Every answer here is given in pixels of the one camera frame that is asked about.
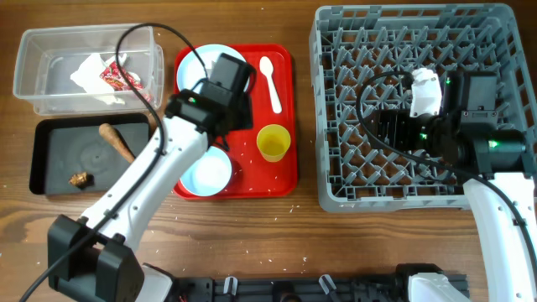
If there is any yellow plastic cup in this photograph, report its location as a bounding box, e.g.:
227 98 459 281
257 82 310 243
256 124 291 163

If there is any small light blue bowl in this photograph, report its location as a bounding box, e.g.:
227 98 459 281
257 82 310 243
180 147 232 197

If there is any brown carrot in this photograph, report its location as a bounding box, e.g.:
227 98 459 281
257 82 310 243
98 123 135 164

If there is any red snack wrapper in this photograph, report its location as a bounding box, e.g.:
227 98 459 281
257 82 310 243
100 61 143 91

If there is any white napkin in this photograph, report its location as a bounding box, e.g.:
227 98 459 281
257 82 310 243
70 53 125 105

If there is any brown food scrap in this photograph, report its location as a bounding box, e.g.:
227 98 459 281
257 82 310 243
69 172 93 189

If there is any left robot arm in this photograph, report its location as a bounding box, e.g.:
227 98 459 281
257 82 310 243
47 54 255 301

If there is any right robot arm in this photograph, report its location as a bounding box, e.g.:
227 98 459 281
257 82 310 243
371 68 536 301

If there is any grey dishwasher rack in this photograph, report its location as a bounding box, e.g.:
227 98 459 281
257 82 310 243
309 3 536 212

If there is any clear plastic waste bin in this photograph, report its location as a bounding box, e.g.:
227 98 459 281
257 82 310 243
13 23 164 116

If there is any black waste tray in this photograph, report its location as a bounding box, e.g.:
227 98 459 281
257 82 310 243
29 113 150 195

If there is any red serving tray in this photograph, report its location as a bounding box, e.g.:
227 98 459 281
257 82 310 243
213 44 298 200

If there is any white plastic spoon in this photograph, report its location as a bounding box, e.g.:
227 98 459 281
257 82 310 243
259 56 283 114

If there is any large light blue plate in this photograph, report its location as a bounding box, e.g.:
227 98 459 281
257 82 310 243
175 44 246 93

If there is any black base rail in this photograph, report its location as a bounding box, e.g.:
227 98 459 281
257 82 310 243
166 273 409 302

